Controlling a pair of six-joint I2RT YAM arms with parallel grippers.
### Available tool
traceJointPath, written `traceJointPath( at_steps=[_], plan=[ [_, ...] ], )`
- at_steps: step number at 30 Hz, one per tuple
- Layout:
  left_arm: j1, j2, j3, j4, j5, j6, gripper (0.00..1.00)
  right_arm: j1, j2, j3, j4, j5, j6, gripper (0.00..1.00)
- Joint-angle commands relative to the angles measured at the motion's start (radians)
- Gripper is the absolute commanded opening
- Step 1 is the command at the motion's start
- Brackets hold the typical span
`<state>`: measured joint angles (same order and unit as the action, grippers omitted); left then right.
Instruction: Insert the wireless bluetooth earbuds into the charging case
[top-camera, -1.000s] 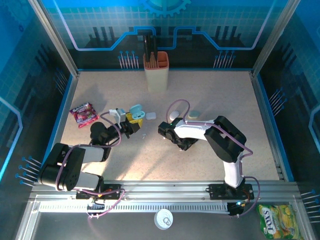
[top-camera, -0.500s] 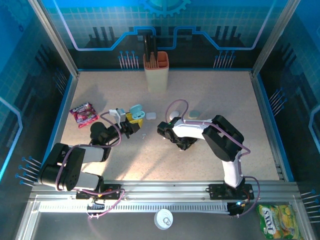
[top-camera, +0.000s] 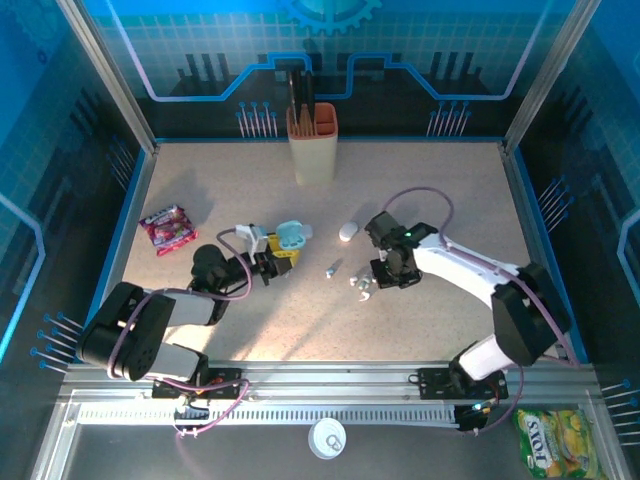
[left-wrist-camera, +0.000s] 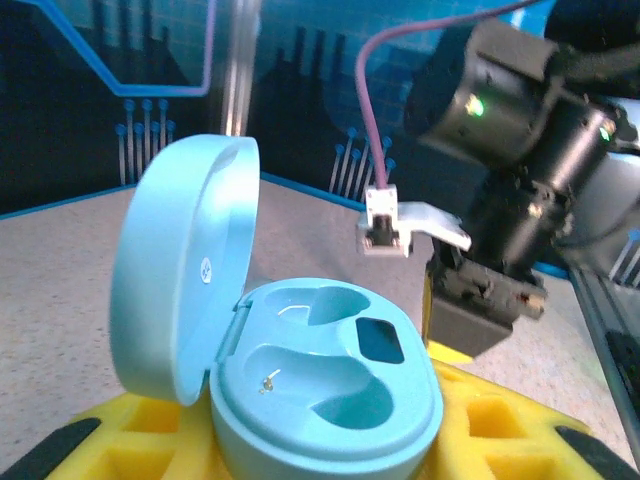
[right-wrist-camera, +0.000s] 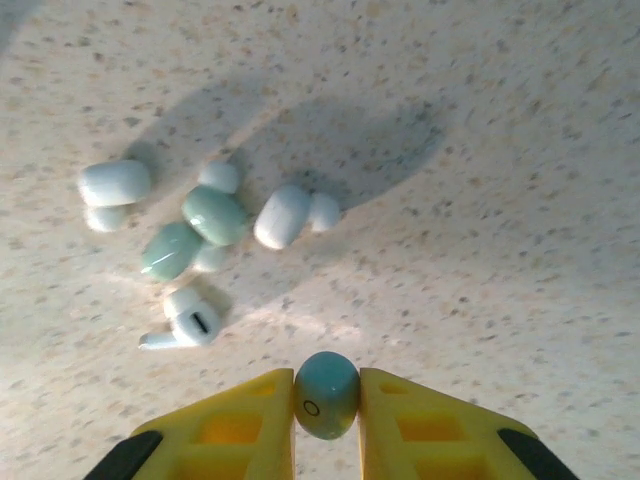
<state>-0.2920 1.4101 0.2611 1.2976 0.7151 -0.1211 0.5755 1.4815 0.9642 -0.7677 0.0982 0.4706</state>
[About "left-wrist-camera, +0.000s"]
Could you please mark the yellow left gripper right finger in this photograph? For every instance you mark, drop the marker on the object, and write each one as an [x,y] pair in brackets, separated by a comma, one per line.
[500,440]

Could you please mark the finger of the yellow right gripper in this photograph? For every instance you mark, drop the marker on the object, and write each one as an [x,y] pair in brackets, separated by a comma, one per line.
[465,325]

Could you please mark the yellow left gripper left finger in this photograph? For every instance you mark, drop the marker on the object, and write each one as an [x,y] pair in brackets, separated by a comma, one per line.
[150,450]

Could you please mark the light blue earbud charging case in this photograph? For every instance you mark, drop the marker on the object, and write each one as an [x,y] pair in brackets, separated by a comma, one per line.
[325,415]

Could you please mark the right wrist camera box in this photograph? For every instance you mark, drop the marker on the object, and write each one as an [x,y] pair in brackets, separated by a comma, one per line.
[382,235]

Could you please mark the aluminium side rail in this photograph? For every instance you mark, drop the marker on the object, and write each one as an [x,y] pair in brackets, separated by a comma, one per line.
[600,325]

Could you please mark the aluminium frame post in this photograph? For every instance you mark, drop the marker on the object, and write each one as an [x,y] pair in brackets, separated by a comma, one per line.
[240,60]

